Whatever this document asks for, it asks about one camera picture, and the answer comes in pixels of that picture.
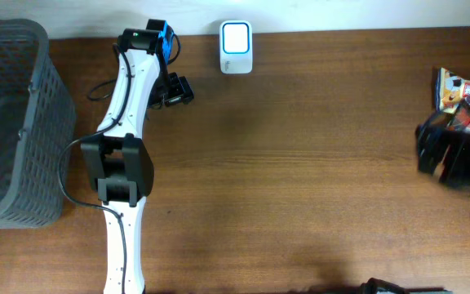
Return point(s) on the cream chocolate chip bag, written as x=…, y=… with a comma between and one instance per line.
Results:
x=451, y=89

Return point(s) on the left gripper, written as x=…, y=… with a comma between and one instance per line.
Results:
x=176, y=92

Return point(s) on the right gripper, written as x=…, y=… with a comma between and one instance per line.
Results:
x=445, y=153

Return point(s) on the black orange snack packet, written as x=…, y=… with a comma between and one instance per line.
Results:
x=461, y=117

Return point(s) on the white barcode scanner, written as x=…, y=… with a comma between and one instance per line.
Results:
x=235, y=47

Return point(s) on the grey plastic mesh basket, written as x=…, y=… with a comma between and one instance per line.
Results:
x=37, y=120

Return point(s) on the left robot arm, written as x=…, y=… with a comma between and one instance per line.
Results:
x=118, y=163

